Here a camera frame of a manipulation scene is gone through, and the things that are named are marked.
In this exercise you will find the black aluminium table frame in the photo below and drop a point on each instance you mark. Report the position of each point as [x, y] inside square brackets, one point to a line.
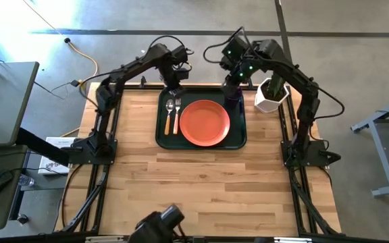
[133, 87]

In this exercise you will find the black table clamp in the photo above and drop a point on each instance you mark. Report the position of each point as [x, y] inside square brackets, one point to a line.
[143, 82]

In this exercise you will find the black desk beam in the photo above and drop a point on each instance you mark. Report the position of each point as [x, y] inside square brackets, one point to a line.
[42, 146]

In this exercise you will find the silver metal bracket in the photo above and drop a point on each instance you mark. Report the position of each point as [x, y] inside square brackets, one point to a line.
[292, 240]
[103, 239]

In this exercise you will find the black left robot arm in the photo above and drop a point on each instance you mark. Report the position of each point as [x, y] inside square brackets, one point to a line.
[130, 69]

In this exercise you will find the purple faceted plastic cup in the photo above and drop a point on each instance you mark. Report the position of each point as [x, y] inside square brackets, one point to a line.
[238, 103]

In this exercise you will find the white printed booklet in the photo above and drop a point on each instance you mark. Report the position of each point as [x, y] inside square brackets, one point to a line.
[56, 167]

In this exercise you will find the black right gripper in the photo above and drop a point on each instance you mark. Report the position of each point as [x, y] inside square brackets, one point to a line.
[235, 80]

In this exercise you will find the white hexagonal plant pot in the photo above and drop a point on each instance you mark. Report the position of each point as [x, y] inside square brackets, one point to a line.
[265, 103]

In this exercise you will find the dark green plastic tray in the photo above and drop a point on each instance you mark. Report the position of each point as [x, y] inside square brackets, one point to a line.
[167, 141]

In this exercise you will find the green cactus plant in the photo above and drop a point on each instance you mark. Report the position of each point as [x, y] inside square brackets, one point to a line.
[275, 88]

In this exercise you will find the clear water bottle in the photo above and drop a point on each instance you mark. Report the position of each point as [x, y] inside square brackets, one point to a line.
[26, 180]

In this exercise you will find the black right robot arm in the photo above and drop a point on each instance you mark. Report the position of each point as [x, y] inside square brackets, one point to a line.
[296, 76]

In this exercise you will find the blue-grey metal table frame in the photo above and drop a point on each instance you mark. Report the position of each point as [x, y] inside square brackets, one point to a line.
[381, 150]

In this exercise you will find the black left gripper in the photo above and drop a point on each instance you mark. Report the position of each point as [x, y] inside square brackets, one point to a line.
[170, 76]

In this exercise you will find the black desk caster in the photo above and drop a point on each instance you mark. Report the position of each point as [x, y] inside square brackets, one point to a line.
[22, 218]

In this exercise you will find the orange plastic plate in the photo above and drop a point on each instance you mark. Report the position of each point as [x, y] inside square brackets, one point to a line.
[204, 123]

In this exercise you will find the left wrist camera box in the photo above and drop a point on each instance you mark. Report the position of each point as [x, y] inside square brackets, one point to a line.
[182, 74]

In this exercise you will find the black cylindrical object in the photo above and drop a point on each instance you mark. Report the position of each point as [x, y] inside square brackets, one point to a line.
[157, 226]

